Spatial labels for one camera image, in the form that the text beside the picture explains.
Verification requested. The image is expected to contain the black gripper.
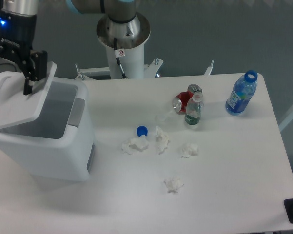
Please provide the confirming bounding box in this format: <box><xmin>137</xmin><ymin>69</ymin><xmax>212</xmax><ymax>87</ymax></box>
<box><xmin>0</xmin><ymin>8</ymin><xmax>48</xmax><ymax>95</ymax></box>

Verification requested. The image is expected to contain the white trash can lid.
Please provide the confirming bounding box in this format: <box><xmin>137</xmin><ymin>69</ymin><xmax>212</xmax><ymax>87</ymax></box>
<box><xmin>0</xmin><ymin>62</ymin><xmax>57</xmax><ymax>129</ymax></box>

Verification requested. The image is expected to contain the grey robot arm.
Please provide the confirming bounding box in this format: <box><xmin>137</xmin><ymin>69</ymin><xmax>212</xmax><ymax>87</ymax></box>
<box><xmin>0</xmin><ymin>0</ymin><xmax>150</xmax><ymax>95</ymax></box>

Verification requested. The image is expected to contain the white plastic trash can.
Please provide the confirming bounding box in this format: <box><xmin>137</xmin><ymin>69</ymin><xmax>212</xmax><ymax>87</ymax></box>
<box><xmin>0</xmin><ymin>77</ymin><xmax>95</xmax><ymax>181</ymax></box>

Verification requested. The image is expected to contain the blue bottle cap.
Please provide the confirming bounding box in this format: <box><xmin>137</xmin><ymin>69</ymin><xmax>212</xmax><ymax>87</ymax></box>
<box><xmin>136</xmin><ymin>125</ymin><xmax>148</xmax><ymax>137</ymax></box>

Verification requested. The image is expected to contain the crumpled tissue by blue cap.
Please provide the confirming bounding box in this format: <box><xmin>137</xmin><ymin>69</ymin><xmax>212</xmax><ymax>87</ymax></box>
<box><xmin>121</xmin><ymin>135</ymin><xmax>149</xmax><ymax>155</ymax></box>

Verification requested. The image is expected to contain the crushed red soda can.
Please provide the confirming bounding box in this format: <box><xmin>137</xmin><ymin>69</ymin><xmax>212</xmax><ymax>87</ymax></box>
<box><xmin>172</xmin><ymin>84</ymin><xmax>202</xmax><ymax>114</ymax></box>

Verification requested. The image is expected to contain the crumpled tissue centre upright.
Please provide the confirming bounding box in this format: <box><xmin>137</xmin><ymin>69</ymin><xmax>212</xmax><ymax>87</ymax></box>
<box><xmin>155</xmin><ymin>126</ymin><xmax>170</xmax><ymax>154</ymax></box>

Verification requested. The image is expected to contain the clear green label bottle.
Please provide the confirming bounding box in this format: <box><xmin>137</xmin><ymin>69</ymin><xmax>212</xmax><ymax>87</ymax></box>
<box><xmin>184</xmin><ymin>91</ymin><xmax>204</xmax><ymax>125</ymax></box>

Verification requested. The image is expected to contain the crumpled tissue right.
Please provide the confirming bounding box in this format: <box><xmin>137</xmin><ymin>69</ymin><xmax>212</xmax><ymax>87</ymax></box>
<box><xmin>180</xmin><ymin>143</ymin><xmax>199</xmax><ymax>158</ymax></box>

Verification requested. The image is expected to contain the crumpled tissue front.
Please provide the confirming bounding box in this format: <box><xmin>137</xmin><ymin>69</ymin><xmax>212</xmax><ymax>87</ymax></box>
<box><xmin>164</xmin><ymin>177</ymin><xmax>184</xmax><ymax>193</ymax></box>

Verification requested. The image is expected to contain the blue drink bottle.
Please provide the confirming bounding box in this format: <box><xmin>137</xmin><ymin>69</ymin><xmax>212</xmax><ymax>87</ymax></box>
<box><xmin>225</xmin><ymin>70</ymin><xmax>258</xmax><ymax>116</ymax></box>

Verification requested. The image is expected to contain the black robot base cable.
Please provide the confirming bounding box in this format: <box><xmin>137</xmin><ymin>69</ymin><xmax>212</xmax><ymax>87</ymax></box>
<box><xmin>113</xmin><ymin>37</ymin><xmax>129</xmax><ymax>79</ymax></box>

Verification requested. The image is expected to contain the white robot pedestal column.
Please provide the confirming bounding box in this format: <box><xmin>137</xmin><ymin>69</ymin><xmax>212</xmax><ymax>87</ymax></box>
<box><xmin>105</xmin><ymin>44</ymin><xmax>144</xmax><ymax>79</ymax></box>

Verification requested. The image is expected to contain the white pedestal base frame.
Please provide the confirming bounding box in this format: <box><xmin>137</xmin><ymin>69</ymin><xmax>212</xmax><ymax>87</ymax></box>
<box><xmin>74</xmin><ymin>58</ymin><xmax>215</xmax><ymax>80</ymax></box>

